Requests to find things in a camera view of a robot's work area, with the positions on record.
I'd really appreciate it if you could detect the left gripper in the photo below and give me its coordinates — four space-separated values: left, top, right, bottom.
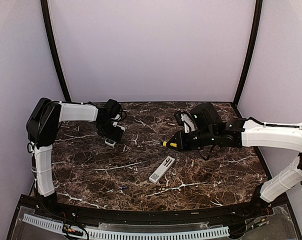
97 119 123 142

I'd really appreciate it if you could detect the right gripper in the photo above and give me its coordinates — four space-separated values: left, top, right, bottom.
167 127 216 151

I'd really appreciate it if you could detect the yellow handled screwdriver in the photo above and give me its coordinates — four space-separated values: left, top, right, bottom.
159 141 177 148

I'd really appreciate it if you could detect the grey remote control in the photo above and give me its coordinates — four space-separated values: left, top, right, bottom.
105 126 126 147

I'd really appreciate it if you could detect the white remote control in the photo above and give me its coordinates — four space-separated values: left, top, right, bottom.
149 156 175 184

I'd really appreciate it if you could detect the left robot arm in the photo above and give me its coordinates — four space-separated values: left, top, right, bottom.
26 97 126 198

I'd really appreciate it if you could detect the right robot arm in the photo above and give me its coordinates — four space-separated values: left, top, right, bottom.
161 103 302 217

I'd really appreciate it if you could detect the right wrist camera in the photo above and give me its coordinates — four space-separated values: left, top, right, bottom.
174 111 196 133

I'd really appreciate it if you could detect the black front rail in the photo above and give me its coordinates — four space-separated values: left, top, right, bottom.
25 196 273 226

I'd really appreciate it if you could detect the white slotted cable duct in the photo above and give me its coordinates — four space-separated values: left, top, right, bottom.
23 213 230 240

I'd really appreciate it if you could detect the left black frame post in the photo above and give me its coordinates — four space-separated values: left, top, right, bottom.
40 0 72 102

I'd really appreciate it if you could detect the black frame post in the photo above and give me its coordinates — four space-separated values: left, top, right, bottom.
40 0 72 102
232 0 263 108

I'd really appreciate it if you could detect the right black frame post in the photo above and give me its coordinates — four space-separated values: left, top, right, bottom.
232 0 263 108

